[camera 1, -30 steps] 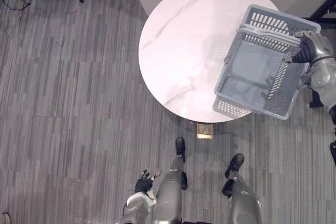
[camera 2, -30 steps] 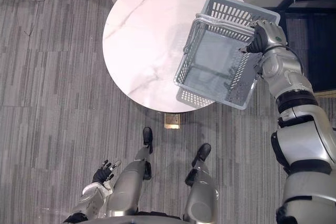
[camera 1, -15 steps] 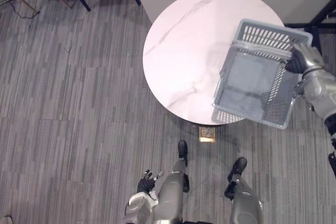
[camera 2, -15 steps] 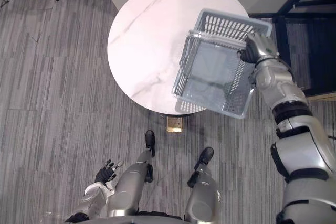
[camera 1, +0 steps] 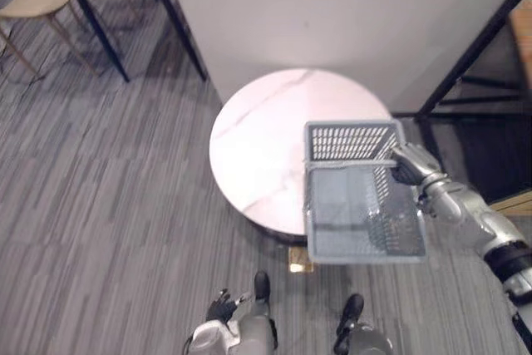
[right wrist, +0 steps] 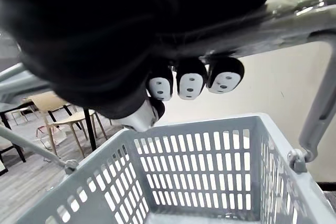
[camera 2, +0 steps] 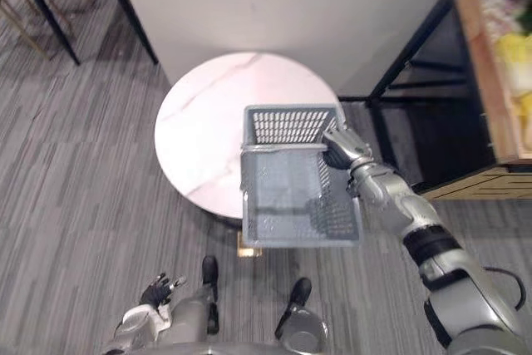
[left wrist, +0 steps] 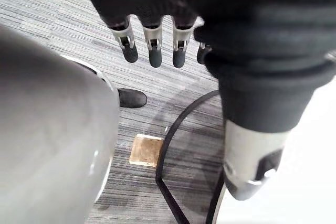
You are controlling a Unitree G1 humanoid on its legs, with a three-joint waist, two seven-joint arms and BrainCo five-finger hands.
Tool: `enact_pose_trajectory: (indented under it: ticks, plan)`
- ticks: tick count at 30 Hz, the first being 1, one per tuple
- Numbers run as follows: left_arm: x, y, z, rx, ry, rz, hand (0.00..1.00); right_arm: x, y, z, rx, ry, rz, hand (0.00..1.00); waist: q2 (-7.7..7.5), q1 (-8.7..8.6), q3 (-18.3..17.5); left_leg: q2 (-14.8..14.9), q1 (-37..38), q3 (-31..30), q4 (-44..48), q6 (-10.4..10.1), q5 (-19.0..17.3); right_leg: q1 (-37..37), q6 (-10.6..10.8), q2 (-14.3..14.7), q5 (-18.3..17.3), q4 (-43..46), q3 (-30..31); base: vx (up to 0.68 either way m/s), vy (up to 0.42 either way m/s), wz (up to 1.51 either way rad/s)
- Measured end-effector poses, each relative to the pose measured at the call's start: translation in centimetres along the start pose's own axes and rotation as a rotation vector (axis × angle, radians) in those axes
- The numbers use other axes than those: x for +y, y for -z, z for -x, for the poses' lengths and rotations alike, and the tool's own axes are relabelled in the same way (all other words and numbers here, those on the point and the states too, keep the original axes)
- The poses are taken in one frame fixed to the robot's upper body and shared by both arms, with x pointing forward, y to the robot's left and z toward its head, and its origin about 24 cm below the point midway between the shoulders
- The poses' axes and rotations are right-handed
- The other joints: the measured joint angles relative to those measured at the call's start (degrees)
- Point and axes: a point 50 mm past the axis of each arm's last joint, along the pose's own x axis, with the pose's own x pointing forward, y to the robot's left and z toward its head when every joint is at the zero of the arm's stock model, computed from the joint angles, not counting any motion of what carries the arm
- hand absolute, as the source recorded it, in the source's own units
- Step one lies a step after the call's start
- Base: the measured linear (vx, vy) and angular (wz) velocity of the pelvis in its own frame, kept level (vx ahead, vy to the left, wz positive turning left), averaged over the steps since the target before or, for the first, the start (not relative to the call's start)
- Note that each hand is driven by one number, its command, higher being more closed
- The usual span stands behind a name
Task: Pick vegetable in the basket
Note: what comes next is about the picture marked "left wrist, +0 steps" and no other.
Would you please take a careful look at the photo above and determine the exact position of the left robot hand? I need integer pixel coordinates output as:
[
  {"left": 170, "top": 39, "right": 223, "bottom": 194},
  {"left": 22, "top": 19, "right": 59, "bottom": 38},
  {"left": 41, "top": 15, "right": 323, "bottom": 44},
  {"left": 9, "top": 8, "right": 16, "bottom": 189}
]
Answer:
[{"left": 72, "top": 0, "right": 336, "bottom": 201}]

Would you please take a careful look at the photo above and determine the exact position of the robot left foot dark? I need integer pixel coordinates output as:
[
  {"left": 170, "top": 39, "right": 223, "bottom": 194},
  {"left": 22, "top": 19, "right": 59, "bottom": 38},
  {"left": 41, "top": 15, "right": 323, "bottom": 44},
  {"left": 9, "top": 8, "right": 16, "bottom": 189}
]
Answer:
[{"left": 117, "top": 88, "right": 148, "bottom": 109}]

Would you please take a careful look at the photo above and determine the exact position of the round white table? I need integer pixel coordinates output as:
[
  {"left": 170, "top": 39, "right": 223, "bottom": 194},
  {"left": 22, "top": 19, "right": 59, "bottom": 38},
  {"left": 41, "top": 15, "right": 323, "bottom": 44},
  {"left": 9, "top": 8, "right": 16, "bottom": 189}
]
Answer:
[{"left": 206, "top": 76, "right": 336, "bottom": 224}]

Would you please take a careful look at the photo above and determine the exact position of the brass floor outlet plate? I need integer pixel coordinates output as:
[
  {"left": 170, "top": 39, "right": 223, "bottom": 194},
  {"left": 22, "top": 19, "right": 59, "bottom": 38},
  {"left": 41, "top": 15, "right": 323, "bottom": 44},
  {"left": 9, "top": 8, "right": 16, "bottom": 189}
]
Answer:
[{"left": 129, "top": 133, "right": 164, "bottom": 167}]

